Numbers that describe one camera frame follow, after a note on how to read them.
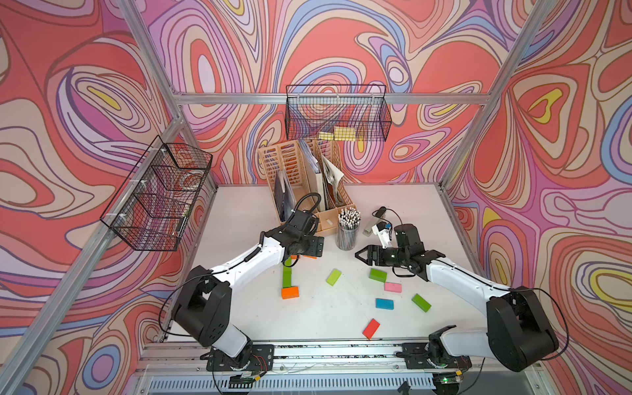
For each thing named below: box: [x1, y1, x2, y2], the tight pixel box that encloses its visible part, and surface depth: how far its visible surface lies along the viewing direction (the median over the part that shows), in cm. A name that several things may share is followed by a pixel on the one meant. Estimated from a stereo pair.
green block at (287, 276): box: [282, 265, 293, 289], surface depth 92 cm
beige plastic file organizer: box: [257, 139, 357, 236], surface depth 101 cm
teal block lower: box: [375, 297, 395, 311], surface depth 85 cm
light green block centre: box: [325, 268, 343, 287], surface depth 92 cm
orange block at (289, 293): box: [280, 286, 300, 301], surface depth 88 cm
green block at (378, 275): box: [368, 268, 388, 284], surface depth 91 cm
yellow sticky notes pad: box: [318, 125, 357, 142], surface depth 86 cm
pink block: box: [384, 282, 403, 293], surface depth 90 cm
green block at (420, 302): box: [411, 292, 433, 313], surface depth 86 cm
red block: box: [362, 317, 381, 340], surface depth 80 cm
